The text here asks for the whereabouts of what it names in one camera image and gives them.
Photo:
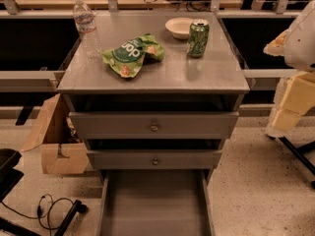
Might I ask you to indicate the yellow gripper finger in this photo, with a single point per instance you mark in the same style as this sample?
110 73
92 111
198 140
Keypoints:
276 46
294 97

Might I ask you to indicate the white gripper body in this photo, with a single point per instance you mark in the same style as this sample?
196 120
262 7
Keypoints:
301 46

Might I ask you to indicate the clear plastic water bottle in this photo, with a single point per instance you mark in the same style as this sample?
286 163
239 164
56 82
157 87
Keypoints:
84 19

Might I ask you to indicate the grey drawer cabinet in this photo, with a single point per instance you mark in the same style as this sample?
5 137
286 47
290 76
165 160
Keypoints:
212 83

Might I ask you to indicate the grey top drawer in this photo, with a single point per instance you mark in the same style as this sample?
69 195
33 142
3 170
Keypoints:
154 125

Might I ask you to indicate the grey middle drawer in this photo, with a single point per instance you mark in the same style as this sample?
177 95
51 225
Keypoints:
154 159

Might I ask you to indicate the grey open bottom drawer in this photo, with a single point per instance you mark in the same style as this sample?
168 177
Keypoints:
155 203

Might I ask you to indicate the black stand leg right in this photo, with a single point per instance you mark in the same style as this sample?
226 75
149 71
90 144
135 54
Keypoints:
299 153

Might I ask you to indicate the green soda can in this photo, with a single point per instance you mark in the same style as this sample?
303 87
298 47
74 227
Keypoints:
198 38

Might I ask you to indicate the white paper bowl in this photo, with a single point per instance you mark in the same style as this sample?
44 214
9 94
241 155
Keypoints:
179 27

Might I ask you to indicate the green snack bag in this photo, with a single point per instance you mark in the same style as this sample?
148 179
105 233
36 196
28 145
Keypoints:
128 59

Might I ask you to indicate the brown cardboard box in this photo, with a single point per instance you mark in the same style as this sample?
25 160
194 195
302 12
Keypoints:
52 133

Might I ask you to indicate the black chair base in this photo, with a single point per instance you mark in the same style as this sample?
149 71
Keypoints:
44 221

